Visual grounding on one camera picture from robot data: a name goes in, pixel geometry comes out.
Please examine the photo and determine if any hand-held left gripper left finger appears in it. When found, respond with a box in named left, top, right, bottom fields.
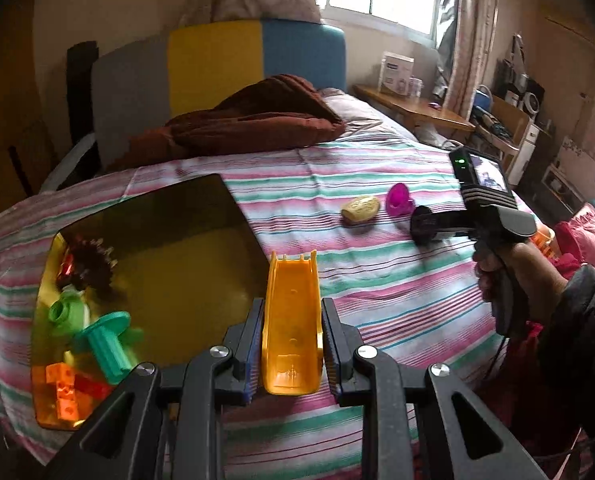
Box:
left=52, top=297, right=266, bottom=480

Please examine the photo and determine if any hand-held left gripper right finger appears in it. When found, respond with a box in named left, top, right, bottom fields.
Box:
left=321, top=297, right=548, bottom=480

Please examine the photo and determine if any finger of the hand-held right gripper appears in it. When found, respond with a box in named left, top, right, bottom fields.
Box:
left=410, top=206, right=445, bottom=247

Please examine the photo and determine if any orange plastic slide toy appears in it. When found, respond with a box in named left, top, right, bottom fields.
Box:
left=262, top=250, right=324, bottom=397

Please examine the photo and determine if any amber translucent storage box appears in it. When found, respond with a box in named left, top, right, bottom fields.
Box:
left=30, top=174, right=271, bottom=431

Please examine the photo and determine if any teal plastic spool toy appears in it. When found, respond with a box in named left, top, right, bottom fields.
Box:
left=72, top=310, right=146, bottom=386

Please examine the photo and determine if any green plastic cup toy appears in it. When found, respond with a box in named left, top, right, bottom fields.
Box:
left=48, top=292, right=91, bottom=338

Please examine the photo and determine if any person's right forearm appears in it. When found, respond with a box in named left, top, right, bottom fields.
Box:
left=532, top=265, right=595, bottom=461

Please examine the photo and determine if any person's right hand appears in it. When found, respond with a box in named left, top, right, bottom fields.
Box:
left=474, top=237, right=565, bottom=323

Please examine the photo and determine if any magenta plastic cup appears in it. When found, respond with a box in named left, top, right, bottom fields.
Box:
left=386, top=182, right=418, bottom=217

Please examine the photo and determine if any orange ribbed toy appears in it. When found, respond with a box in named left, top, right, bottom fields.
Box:
left=532, top=225, right=558, bottom=256

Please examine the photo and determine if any striped bedsheet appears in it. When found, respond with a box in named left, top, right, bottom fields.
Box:
left=0, top=122, right=553, bottom=480

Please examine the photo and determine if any beige oval toy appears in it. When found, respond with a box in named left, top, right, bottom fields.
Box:
left=341, top=195, right=381, bottom=224

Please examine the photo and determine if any white cabinet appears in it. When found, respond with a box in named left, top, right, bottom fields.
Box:
left=507, top=120, right=553, bottom=186

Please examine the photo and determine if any pink red quilt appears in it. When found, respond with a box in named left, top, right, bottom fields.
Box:
left=502, top=202, right=595, bottom=461

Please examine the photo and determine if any wooden shelf unit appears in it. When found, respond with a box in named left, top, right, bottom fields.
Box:
left=472, top=95, right=533, bottom=161

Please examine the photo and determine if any cardboard box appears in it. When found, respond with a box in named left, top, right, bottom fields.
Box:
left=552, top=135, right=595, bottom=201

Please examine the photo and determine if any wooden desk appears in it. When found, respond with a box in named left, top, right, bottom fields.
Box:
left=352, top=84, right=475, bottom=131

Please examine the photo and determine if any grey pink pillow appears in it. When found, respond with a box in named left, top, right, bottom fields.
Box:
left=320, top=87, right=378, bottom=121

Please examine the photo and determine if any white carton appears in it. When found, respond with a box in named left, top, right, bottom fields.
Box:
left=380, top=52, right=414, bottom=95

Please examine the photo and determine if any red translucent block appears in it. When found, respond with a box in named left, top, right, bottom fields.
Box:
left=75, top=372, right=113, bottom=403

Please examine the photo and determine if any dark brown spiky toy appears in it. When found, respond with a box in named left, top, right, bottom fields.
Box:
left=68, top=237, right=118, bottom=291

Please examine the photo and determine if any grey side curtain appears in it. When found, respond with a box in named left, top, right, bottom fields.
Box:
left=442, top=0, right=488, bottom=116

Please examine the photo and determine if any orange translucent block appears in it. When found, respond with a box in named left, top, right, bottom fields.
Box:
left=45, top=362, right=86, bottom=421

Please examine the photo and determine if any brown blanket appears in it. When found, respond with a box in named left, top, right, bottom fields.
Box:
left=110, top=74, right=345, bottom=171

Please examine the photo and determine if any grey yellow blue headboard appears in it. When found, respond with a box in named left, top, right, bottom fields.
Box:
left=90, top=17, right=347, bottom=171

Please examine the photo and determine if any black cable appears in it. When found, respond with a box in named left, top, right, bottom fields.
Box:
left=482, top=335, right=508, bottom=386

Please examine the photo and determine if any grey bed rail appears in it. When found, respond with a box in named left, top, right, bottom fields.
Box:
left=40, top=132, right=98, bottom=193

